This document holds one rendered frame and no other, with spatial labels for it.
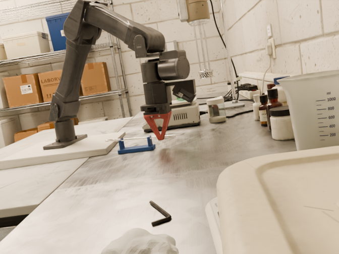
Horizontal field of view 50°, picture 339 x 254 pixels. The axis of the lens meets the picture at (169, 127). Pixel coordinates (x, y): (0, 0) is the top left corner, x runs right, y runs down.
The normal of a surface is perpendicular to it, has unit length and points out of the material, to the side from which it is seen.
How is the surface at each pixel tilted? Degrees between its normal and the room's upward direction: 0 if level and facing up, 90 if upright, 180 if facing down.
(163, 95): 90
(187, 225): 0
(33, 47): 93
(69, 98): 123
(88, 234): 0
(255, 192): 1
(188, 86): 90
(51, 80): 90
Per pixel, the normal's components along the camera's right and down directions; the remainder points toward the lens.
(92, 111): -0.05, 0.16
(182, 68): 0.80, 0.00
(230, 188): -0.29, -0.95
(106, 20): -0.57, 0.14
